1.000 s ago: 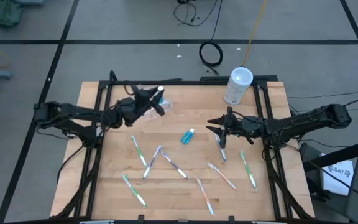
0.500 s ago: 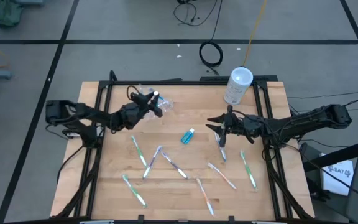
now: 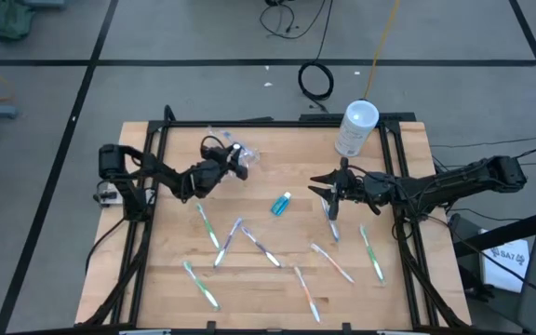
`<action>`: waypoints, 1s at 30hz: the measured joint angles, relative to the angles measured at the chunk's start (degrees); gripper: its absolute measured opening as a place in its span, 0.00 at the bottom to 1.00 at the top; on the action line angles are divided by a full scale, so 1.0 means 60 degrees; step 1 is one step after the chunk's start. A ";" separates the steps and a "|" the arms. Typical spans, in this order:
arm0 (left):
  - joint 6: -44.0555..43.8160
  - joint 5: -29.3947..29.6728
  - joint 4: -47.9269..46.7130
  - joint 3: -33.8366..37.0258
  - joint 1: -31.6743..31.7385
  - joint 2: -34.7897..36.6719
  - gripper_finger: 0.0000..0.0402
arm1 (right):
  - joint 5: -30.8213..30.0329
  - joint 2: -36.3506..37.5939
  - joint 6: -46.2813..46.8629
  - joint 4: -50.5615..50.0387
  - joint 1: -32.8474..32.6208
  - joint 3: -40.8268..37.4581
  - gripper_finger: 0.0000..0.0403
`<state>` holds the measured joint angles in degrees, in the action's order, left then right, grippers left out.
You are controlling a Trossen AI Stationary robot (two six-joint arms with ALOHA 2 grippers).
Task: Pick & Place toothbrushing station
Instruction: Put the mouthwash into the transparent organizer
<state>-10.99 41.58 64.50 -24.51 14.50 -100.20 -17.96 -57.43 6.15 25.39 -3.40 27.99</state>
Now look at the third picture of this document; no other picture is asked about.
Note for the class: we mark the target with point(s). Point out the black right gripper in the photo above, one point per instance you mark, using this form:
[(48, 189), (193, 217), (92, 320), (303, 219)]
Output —
[(368, 186)]

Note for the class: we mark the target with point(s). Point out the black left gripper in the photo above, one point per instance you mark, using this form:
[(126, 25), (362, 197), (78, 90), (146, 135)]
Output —
[(217, 170)]

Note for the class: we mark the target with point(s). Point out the orange toothbrush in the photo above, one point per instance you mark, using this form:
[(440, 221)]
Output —
[(306, 292), (332, 263)]

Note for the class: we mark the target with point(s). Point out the green toothbrush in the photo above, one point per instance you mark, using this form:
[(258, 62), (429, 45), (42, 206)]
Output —
[(372, 254), (201, 285), (209, 227)]

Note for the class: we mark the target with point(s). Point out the purple toothbrush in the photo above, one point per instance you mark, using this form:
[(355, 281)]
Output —
[(261, 247), (227, 242)]

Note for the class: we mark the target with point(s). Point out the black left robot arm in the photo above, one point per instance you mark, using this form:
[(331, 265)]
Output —
[(156, 170)]

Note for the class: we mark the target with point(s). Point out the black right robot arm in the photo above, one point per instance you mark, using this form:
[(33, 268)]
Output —
[(459, 179)]

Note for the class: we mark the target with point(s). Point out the clear plastic bag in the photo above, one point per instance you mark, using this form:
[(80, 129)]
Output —
[(217, 135)]

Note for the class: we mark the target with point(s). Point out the white wipes canister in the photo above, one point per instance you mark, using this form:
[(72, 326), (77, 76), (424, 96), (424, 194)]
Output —
[(356, 128)]

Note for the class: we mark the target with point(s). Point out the white control box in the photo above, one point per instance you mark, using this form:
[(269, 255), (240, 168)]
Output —
[(107, 196)]

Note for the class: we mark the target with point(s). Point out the black beam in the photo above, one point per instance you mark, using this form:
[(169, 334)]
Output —
[(505, 232)]

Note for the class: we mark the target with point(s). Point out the white printed box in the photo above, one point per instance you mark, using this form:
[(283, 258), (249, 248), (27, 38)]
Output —
[(505, 265)]

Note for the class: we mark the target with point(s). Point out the green bag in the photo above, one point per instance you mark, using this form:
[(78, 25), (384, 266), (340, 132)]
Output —
[(7, 18)]

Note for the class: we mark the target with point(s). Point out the black aluminium table frame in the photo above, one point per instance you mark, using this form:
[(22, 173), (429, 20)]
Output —
[(272, 124)]

